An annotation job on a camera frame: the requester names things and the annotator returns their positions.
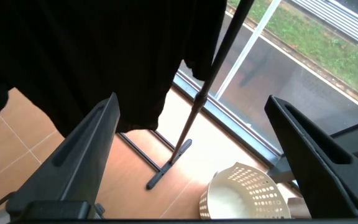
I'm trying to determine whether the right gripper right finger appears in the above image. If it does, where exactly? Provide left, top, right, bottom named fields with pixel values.
left=264, top=95, right=358, bottom=218

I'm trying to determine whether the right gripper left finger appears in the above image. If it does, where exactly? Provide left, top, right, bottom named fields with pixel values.
left=6, top=92, right=121, bottom=220

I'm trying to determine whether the black garment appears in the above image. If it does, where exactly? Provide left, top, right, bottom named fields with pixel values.
left=0, top=0, right=228, bottom=138

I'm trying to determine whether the white laundry basket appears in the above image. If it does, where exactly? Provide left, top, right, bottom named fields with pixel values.
left=198, top=161, right=291, bottom=220

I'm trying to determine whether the black clothes rack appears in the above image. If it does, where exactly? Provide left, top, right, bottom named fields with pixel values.
left=116, top=0, right=256, bottom=191

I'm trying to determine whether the window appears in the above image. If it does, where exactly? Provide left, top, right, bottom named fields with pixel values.
left=172, top=0, right=358, bottom=184

